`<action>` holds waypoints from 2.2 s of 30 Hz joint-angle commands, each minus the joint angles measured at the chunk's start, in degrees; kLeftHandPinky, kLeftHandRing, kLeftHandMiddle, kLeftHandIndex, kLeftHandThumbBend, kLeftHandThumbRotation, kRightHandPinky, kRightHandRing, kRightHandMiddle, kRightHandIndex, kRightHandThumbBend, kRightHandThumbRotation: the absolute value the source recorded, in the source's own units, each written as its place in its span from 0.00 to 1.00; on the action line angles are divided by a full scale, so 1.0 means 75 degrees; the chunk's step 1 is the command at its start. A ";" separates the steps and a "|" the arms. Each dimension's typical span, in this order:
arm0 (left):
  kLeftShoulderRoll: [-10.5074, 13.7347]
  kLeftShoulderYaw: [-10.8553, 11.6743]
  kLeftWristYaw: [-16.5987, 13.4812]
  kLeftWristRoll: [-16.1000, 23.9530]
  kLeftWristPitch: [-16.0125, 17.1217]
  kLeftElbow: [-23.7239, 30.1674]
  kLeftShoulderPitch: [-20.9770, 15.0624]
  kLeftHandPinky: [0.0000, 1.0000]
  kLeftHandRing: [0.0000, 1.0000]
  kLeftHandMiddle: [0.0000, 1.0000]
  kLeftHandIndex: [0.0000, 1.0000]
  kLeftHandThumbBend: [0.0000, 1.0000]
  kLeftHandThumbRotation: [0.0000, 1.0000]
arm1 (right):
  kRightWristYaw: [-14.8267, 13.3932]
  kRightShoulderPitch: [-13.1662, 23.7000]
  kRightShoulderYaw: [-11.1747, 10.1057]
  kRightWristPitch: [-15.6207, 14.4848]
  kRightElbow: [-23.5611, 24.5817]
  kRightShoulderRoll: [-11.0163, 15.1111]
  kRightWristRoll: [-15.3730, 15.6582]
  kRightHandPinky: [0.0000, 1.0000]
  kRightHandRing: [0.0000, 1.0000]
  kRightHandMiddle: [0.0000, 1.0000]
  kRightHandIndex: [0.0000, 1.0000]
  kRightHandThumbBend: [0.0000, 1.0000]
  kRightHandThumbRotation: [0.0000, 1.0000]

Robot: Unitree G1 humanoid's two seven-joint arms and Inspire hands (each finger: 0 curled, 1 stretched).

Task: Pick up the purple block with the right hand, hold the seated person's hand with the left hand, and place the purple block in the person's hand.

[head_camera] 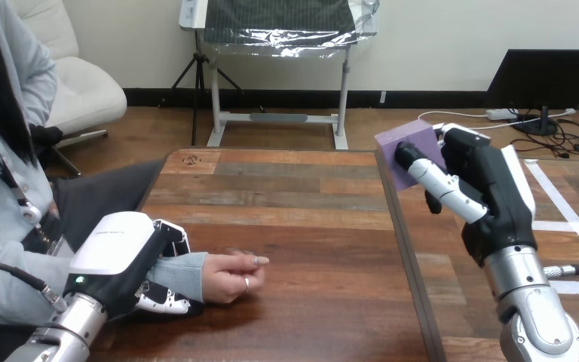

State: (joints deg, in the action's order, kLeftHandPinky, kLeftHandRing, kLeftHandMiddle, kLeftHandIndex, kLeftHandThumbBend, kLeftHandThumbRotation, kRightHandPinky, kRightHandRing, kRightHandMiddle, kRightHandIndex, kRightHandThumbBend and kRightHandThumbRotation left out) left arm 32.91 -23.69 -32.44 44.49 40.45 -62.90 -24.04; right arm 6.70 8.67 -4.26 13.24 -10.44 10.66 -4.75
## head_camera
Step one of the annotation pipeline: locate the person's hand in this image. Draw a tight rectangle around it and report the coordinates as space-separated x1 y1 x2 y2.
201 250 271 305

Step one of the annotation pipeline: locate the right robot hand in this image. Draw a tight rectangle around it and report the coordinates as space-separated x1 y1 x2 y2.
394 122 539 268

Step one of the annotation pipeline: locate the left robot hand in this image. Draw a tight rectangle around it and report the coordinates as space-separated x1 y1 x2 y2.
63 211 204 321

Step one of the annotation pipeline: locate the purple block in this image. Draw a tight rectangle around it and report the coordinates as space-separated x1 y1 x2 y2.
374 118 449 192

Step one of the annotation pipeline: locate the person's forearm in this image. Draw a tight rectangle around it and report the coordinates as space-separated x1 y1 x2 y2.
0 227 208 327

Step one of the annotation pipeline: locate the person's body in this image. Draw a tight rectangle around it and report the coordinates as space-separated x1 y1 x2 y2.
0 0 166 362

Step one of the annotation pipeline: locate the dark screen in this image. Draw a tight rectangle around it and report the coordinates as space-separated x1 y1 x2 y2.
484 48 579 137

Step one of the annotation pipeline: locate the white cushioned chair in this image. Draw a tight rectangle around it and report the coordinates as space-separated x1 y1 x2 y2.
11 0 128 176

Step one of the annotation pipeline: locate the white desk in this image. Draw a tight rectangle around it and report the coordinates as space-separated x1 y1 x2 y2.
178 0 354 151

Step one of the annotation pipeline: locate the black tripod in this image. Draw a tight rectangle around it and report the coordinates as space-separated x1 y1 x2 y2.
158 30 266 147

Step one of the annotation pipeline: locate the foil sheet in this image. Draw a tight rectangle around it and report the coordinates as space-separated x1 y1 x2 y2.
202 0 381 59

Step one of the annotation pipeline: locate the tangle of cables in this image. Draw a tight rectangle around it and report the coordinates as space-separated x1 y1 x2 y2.
418 106 579 161

